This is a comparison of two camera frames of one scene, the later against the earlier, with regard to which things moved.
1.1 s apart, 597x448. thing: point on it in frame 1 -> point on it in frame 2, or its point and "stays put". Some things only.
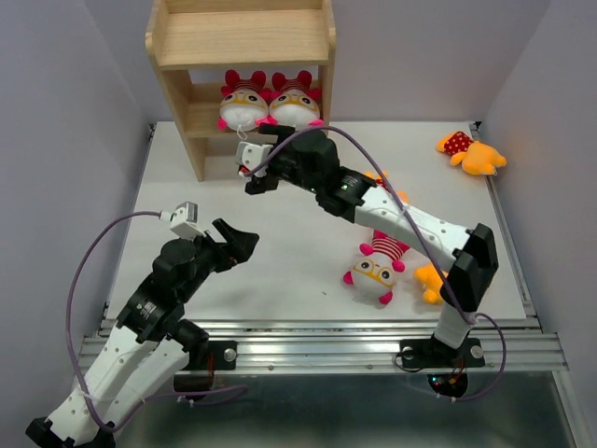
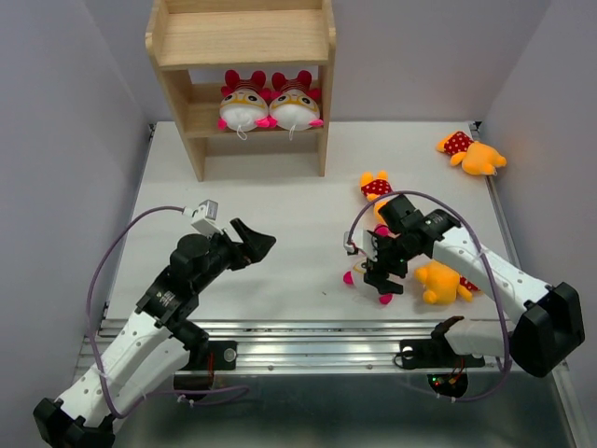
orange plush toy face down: x=430 y=277 stays put
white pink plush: x=295 y=101 stays put
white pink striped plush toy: x=243 y=103 stays put
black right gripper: x=259 y=186 -> x=379 y=267
